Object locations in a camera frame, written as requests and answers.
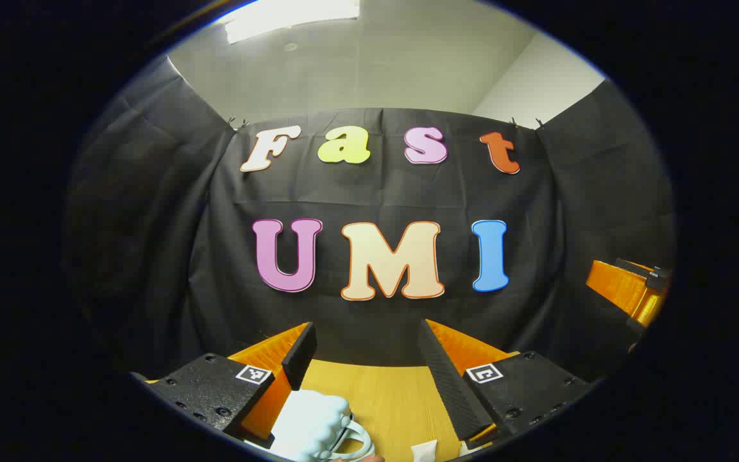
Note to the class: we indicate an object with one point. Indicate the white skin care tube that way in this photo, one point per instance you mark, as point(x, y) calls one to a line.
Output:
point(424, 452)

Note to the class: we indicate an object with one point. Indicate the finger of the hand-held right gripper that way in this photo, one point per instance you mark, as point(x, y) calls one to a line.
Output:
point(620, 285)

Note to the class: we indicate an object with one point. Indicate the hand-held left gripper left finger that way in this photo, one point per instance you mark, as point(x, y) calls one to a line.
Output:
point(299, 359)

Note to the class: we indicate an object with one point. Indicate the black backdrop cloth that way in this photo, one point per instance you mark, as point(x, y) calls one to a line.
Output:
point(369, 192)

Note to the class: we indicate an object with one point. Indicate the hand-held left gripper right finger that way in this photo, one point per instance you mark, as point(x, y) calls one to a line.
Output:
point(446, 378)

